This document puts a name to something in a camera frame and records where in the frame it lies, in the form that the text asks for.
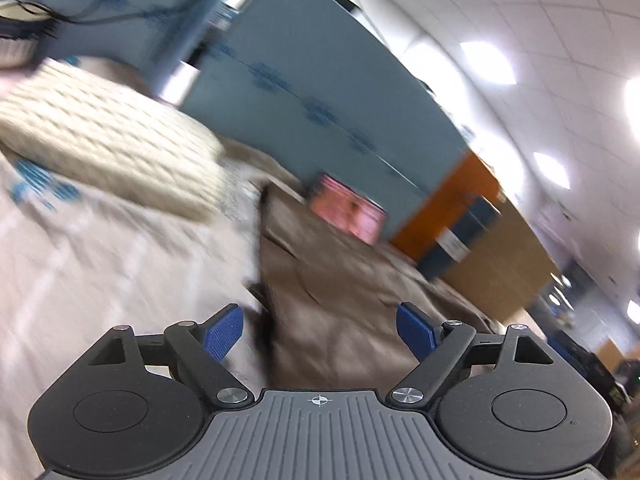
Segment blue foam board wall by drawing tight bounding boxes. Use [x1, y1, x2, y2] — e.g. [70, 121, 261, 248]
[37, 0, 468, 248]

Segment ceiling light panel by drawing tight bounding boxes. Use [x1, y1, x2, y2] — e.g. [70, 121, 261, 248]
[459, 41, 517, 87]
[624, 77, 640, 137]
[533, 152, 572, 189]

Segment large cardboard box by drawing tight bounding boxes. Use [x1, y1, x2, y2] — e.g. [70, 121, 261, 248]
[440, 195, 563, 323]

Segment brown garment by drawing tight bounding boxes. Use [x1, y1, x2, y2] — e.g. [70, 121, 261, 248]
[250, 182, 501, 393]

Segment pink box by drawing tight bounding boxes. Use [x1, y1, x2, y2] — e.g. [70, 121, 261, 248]
[307, 174, 388, 246]

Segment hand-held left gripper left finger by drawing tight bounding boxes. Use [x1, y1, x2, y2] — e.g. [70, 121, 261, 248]
[87, 304, 253, 408]

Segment white ribbed container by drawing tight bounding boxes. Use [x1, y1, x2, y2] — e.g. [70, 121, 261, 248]
[0, 1, 51, 68]

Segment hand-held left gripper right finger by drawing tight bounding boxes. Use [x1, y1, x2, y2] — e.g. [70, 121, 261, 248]
[387, 302, 556, 408]

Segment cream knitted pillow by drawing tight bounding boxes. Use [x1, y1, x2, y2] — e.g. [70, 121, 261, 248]
[0, 57, 226, 223]

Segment beige printed bedsheet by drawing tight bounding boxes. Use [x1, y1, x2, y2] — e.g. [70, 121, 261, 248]
[0, 55, 311, 480]

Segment dark blue vacuum bottle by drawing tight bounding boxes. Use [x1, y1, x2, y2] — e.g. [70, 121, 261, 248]
[419, 196, 502, 281]

